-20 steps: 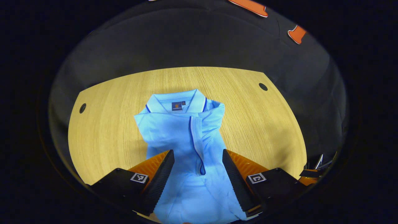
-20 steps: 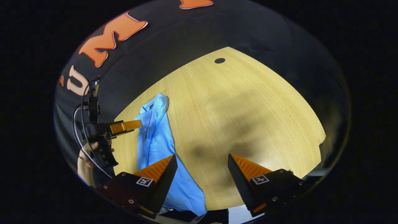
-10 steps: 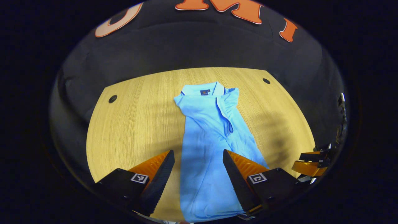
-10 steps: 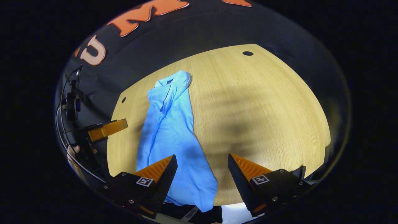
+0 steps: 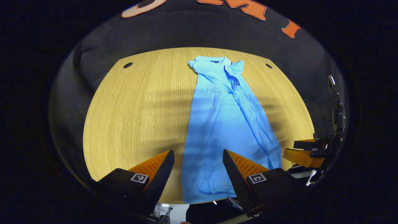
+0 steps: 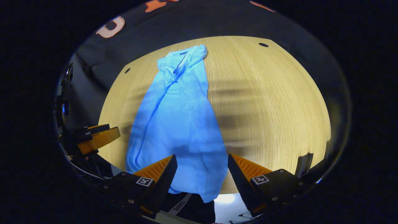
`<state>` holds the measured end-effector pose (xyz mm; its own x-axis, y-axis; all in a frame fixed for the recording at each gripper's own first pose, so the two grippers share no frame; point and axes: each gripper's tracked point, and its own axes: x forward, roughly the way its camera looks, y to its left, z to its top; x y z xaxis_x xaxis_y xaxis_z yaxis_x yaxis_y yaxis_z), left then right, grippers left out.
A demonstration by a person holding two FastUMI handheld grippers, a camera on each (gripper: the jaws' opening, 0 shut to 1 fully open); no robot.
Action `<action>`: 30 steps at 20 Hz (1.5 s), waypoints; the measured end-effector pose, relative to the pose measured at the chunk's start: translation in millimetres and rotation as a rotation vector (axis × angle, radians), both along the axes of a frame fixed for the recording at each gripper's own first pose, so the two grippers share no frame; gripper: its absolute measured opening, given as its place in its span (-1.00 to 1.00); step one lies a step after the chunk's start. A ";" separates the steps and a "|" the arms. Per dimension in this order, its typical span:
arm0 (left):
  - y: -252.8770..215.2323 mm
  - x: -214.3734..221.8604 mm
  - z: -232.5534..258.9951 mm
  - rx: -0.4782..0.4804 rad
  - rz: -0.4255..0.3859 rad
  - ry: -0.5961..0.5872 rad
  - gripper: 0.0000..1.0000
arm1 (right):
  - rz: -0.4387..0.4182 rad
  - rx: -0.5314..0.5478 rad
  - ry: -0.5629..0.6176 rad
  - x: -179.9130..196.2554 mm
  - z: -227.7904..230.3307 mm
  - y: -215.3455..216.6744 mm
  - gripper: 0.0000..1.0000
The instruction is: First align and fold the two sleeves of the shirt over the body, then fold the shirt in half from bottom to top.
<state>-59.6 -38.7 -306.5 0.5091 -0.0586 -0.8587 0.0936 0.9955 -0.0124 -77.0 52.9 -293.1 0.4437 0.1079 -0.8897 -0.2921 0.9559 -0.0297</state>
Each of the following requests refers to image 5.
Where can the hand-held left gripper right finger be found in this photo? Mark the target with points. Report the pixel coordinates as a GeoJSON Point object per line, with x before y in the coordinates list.
{"type": "Point", "coordinates": [236, 183]}

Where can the black backdrop cloth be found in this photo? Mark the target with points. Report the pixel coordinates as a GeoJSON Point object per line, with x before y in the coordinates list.
{"type": "Point", "coordinates": [102, 46]}

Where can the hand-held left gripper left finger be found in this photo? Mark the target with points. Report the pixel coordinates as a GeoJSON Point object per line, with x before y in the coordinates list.
{"type": "Point", "coordinates": [161, 180]}

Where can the dark cloth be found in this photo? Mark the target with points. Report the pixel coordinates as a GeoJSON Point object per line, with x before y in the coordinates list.
{"type": "Point", "coordinates": [211, 213]}

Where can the light blue T-shirt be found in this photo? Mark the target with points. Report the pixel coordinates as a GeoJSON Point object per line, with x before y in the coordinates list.
{"type": "Point", "coordinates": [224, 124]}

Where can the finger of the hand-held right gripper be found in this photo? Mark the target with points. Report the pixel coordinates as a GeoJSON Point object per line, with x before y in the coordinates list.
{"type": "Point", "coordinates": [307, 144]}
{"type": "Point", "coordinates": [303, 157]}

